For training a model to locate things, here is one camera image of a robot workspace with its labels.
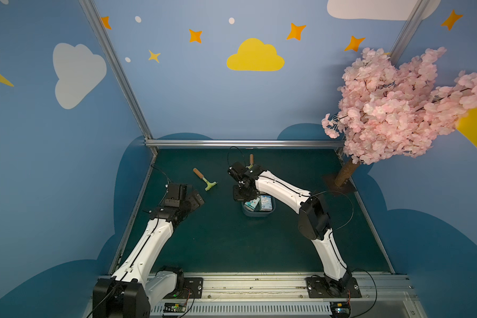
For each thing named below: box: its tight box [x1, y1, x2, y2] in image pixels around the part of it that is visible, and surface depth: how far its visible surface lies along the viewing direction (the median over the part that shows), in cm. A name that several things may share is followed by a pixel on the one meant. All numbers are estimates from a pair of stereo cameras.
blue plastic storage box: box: [241, 194, 277, 218], surface depth 93 cm
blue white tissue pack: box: [259, 194, 273, 212], surface depth 94 cm
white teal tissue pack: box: [243, 197, 261, 212], surface depth 92 cm
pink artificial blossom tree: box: [321, 47, 477, 188], surface depth 67 cm
